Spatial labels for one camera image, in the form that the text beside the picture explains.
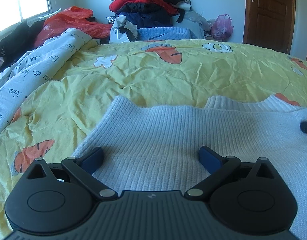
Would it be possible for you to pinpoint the grey clear plastic bag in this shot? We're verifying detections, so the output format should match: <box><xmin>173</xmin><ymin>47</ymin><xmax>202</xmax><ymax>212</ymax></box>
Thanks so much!
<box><xmin>185</xmin><ymin>10</ymin><xmax>214</xmax><ymax>39</ymax></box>

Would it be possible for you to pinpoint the red plastic bag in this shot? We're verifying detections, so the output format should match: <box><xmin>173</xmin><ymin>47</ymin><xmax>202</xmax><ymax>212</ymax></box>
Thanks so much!
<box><xmin>33</xmin><ymin>6</ymin><xmax>113</xmax><ymax>47</ymax></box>

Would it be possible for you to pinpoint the black cloth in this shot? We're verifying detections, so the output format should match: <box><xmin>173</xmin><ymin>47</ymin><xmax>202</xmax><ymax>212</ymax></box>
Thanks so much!
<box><xmin>0</xmin><ymin>20</ymin><xmax>47</xmax><ymax>63</ymax></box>

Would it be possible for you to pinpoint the yellow carrot print bed sheet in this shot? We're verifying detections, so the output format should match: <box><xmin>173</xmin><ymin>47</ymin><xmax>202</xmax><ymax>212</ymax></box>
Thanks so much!
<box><xmin>0</xmin><ymin>39</ymin><xmax>307</xmax><ymax>240</ymax></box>

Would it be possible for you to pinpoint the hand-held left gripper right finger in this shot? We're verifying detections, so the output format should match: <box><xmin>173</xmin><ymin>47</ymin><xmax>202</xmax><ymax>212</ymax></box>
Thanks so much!
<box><xmin>184</xmin><ymin>146</ymin><xmax>277</xmax><ymax>201</ymax></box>

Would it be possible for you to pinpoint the window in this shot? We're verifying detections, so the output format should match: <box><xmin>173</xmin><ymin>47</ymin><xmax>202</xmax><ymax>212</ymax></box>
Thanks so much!
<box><xmin>0</xmin><ymin>0</ymin><xmax>59</xmax><ymax>37</ymax></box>

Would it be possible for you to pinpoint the navy blue jacket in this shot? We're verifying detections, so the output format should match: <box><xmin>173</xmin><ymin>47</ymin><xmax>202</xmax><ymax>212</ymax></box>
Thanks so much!
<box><xmin>116</xmin><ymin>10</ymin><xmax>174</xmax><ymax>28</ymax></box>

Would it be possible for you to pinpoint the pink plastic bag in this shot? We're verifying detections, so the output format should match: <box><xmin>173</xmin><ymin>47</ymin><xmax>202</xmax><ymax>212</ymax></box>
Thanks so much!
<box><xmin>210</xmin><ymin>14</ymin><xmax>234</xmax><ymax>41</ymax></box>

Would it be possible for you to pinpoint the white knit sweater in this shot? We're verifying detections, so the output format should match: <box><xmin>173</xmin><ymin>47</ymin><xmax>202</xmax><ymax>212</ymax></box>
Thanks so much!
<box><xmin>71</xmin><ymin>94</ymin><xmax>307</xmax><ymax>240</ymax></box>

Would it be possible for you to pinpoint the brown wooden door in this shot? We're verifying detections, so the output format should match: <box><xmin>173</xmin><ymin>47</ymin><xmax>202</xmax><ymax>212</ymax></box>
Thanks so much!
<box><xmin>243</xmin><ymin>0</ymin><xmax>304</xmax><ymax>55</ymax></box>

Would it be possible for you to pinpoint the white printed quilt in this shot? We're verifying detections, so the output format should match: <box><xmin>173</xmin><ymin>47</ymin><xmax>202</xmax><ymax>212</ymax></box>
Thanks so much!
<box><xmin>0</xmin><ymin>27</ymin><xmax>99</xmax><ymax>140</ymax></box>

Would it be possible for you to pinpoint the white plastic bag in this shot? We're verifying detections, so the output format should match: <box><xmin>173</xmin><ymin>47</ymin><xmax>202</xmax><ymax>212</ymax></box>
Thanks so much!
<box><xmin>109</xmin><ymin>15</ymin><xmax>138</xmax><ymax>44</ymax></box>

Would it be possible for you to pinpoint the light blue knit cloth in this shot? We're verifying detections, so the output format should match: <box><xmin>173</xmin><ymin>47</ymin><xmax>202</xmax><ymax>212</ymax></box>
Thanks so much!
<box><xmin>136</xmin><ymin>26</ymin><xmax>192</xmax><ymax>42</ymax></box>

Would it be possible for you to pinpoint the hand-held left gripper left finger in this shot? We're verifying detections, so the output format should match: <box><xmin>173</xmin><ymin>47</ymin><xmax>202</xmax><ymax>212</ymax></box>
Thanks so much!
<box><xmin>26</xmin><ymin>147</ymin><xmax>119</xmax><ymax>201</ymax></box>

